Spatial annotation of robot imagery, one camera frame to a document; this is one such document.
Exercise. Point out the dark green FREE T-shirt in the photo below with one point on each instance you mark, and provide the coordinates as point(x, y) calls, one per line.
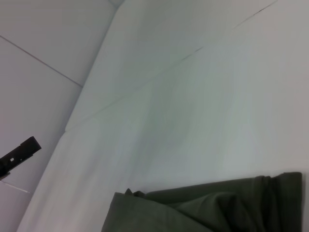
point(205, 210)

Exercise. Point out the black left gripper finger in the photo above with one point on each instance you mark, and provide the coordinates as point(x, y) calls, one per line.
point(19, 154)

